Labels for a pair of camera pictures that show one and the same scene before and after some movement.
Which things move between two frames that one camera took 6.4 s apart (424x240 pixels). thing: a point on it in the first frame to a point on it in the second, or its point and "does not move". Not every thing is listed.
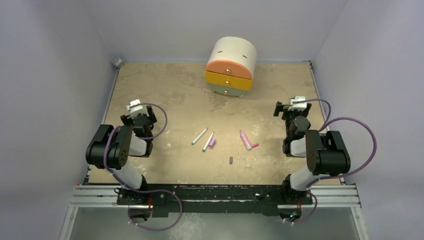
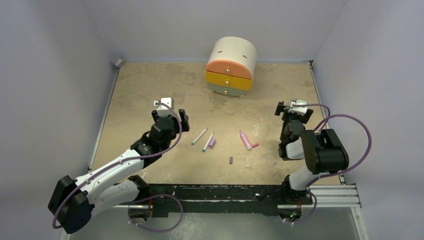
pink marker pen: [245, 141] does not move
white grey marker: [193, 142] does not move
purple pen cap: [212, 143] does not move
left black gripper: [125, 119] to [183, 118]
